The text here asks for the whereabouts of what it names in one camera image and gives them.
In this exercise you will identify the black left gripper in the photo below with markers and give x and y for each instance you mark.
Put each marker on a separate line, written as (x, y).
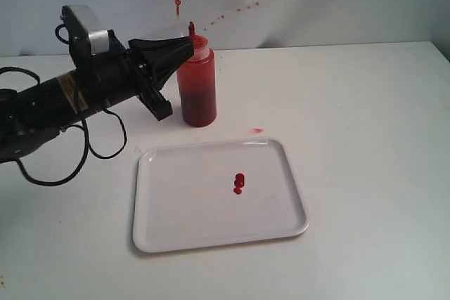
(118, 73)

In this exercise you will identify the red ketchup squeeze bottle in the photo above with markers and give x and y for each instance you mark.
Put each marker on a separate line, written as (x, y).
(197, 83)

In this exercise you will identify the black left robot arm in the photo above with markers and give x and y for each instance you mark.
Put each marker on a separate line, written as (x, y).
(37, 115)

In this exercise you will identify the red ketchup blob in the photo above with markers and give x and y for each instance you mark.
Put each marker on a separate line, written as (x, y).
(239, 183)

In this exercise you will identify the white rectangular plastic tray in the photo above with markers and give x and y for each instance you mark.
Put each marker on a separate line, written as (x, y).
(184, 196)

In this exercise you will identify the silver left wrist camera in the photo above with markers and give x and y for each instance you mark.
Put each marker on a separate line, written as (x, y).
(86, 33)

